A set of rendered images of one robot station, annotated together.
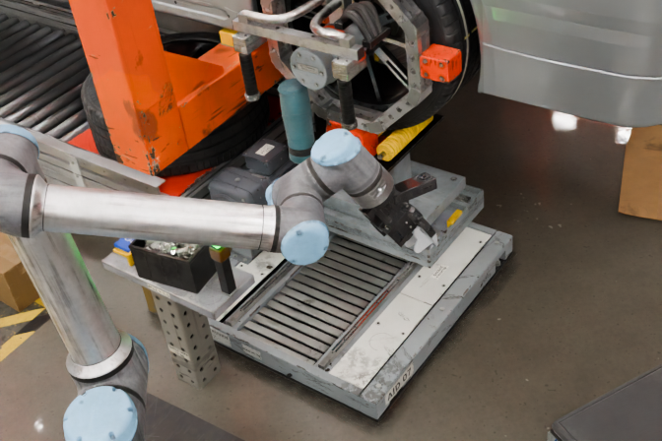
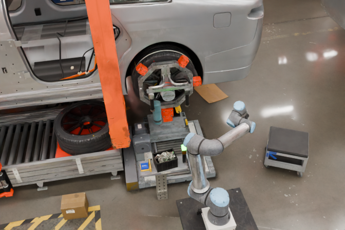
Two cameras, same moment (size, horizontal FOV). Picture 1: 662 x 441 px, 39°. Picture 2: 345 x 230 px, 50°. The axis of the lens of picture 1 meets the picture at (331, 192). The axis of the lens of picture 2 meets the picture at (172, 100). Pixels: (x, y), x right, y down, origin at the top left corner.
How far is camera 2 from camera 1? 2.34 m
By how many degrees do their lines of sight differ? 38
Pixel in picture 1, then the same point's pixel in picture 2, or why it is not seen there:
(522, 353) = not seen: hidden behind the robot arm
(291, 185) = (236, 118)
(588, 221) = (204, 109)
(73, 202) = (225, 140)
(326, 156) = (242, 108)
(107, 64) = (118, 118)
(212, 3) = not seen: hidden behind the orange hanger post
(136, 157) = (123, 143)
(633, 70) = (243, 66)
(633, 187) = (205, 96)
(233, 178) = (139, 137)
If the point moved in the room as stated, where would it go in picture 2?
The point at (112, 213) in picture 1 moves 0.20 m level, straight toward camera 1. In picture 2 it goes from (230, 138) to (257, 146)
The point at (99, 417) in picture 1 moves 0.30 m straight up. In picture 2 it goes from (221, 195) to (223, 169)
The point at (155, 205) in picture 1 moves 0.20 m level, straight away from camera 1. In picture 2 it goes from (233, 133) to (209, 125)
